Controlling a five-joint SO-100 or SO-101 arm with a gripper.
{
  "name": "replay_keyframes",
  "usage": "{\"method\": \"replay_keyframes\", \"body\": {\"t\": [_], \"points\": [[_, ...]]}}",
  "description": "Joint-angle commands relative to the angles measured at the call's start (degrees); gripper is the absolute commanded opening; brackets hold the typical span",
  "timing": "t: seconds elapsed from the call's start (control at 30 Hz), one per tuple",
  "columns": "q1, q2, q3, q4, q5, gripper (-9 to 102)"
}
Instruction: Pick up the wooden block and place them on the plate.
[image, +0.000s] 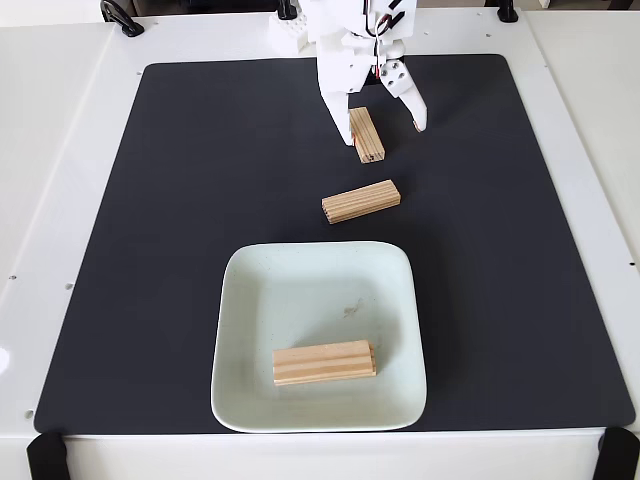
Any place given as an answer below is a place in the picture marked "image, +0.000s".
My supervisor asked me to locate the pale green square plate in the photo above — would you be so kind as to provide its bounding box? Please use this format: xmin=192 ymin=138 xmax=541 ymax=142
xmin=210 ymin=241 xmax=429 ymax=434

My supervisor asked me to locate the black table clamp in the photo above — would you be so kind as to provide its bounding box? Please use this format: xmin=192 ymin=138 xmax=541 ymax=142
xmin=25 ymin=432 xmax=69 ymax=480
xmin=594 ymin=426 xmax=640 ymax=480
xmin=99 ymin=0 xmax=146 ymax=39
xmin=494 ymin=0 xmax=520 ymax=24

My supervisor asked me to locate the black rubber mat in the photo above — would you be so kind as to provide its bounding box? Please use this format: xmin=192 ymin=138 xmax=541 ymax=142
xmin=32 ymin=53 xmax=636 ymax=435

